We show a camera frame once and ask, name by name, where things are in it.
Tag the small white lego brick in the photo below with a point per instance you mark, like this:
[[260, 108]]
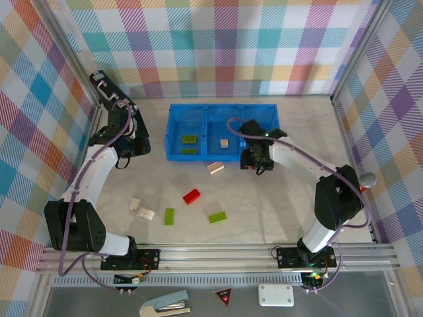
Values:
[[135, 204], [224, 143]]

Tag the green lego brick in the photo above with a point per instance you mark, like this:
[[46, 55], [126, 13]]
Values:
[[189, 139], [188, 152], [169, 217], [217, 218]]

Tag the blue three-compartment bin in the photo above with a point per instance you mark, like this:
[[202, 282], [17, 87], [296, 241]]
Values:
[[188, 119]]

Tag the red lego brick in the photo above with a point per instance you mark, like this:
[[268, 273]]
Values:
[[192, 196]]

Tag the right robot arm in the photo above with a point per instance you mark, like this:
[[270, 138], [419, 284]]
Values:
[[297, 155]]

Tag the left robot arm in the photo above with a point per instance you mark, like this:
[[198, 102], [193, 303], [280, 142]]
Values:
[[96, 171]]

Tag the black briefcase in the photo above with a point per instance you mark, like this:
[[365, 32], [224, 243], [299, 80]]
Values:
[[105, 104]]

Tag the red glitter toy microphone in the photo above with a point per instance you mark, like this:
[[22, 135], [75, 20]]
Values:
[[367, 180]]

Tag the small power connector board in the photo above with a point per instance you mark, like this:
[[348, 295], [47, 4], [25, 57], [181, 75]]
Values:
[[314, 276], [137, 280]]

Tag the slotted aluminium strip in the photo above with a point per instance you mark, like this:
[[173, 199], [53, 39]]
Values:
[[198, 280]]

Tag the white rectangular plate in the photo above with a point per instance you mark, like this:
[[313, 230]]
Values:
[[276, 295]]

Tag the red triangle sign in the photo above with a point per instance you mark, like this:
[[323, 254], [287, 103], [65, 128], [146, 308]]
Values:
[[224, 295]]

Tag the grey-blue stapler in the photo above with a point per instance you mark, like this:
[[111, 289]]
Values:
[[165, 302]]

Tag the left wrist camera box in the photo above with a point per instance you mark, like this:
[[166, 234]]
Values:
[[132, 127]]

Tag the aluminium side rail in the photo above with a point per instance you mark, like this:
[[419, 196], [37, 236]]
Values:
[[343, 132], [95, 115]]

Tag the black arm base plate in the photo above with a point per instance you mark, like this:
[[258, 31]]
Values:
[[287, 257], [148, 257]]

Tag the aluminium front rail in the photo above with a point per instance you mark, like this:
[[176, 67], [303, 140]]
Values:
[[215, 257]]

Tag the aluminium frame post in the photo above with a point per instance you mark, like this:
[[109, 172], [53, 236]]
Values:
[[360, 49], [73, 56]]

